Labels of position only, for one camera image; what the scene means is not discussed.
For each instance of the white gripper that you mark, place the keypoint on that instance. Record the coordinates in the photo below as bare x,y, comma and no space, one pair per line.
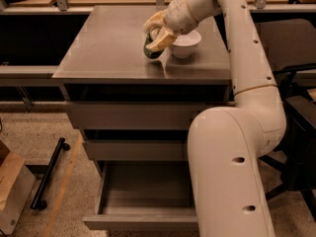
178,17

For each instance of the green soda can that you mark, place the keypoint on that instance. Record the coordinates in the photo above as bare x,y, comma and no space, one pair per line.
151,36

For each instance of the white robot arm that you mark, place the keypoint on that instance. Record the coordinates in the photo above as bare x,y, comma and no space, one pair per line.
225,143

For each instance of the top grey drawer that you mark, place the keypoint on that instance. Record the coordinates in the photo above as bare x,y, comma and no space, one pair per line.
129,106

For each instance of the grey drawer cabinet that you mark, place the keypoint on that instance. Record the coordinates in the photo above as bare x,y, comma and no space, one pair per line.
109,50

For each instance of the middle grey drawer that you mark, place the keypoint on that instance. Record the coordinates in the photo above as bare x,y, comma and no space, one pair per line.
136,145

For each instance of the bottom grey open drawer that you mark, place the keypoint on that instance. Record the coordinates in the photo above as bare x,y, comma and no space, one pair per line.
144,195

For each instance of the white ceramic bowl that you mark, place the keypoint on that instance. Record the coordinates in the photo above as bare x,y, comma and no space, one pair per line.
185,45

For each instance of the black office chair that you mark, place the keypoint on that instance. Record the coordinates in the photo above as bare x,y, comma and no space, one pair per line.
290,46

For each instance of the wooden box on floor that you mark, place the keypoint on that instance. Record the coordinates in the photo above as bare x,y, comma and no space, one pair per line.
16,183

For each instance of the black wheeled floor bar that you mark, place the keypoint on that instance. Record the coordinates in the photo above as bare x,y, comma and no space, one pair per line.
38,202

